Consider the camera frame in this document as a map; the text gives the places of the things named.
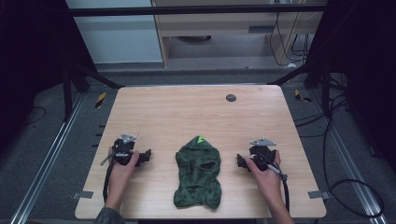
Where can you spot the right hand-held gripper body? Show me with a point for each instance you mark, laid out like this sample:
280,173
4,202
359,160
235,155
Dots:
261,153

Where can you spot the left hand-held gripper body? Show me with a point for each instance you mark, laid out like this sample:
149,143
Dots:
122,149

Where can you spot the green knitted balaclava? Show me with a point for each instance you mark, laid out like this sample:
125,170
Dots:
198,174

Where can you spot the person's left hand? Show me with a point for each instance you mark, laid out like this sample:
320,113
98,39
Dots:
120,174

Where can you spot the person's right hand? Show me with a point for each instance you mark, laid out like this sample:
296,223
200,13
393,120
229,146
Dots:
266,182

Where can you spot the yellow black hazard tape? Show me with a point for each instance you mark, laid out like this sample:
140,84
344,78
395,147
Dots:
301,96
100,100

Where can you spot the grey tape strip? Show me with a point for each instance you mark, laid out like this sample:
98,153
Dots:
318,194
82,194

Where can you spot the grey round table grommet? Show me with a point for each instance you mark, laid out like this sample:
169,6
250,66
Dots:
231,98

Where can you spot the black metal stand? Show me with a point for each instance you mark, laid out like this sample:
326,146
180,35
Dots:
325,90
67,93

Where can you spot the white cabinet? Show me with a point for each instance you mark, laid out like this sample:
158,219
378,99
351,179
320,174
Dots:
115,34

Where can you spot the light wooden desk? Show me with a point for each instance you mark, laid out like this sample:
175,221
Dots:
218,28

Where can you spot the aluminium floor rail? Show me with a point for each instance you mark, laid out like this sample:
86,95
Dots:
46,161
351,168

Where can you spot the black frame crossbar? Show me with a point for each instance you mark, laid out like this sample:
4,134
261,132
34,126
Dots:
193,10

